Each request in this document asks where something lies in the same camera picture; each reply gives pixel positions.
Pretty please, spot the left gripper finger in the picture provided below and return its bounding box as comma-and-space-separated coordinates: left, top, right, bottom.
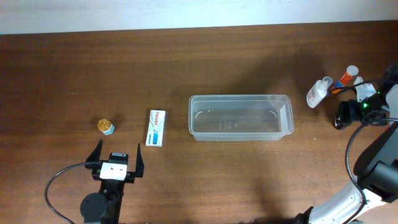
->
135, 144, 144, 178
85, 139, 103, 169

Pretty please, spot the white Panadol box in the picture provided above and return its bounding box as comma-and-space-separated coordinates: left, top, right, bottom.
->
146, 110, 166, 147

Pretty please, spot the small jar gold lid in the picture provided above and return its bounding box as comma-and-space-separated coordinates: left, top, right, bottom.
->
97, 119, 114, 135

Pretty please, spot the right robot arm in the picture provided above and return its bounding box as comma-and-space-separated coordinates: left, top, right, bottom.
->
291, 63, 397, 224

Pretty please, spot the dark bottle white cap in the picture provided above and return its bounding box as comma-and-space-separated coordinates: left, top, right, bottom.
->
334, 115, 352, 130

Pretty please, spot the clear plastic container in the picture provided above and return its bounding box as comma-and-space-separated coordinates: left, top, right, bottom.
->
188, 95, 294, 141

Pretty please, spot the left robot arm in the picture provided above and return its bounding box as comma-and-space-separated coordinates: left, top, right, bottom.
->
80, 141, 144, 224

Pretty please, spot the orange tube white cap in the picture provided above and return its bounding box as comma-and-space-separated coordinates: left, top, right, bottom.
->
330, 65, 359, 94

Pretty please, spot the white spray bottle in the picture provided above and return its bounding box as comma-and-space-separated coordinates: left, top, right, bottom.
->
306, 77, 333, 108

